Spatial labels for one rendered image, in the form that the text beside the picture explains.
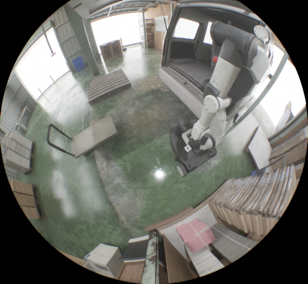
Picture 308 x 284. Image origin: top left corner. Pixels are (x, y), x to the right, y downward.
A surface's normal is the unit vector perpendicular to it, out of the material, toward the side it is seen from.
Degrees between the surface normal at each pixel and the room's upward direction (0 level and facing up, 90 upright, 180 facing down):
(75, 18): 90
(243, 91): 98
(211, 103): 90
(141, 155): 0
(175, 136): 0
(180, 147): 0
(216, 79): 90
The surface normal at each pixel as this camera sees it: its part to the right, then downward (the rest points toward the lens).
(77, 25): 0.45, 0.78
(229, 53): -0.82, 0.51
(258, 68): -0.35, 0.79
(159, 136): -0.03, -0.47
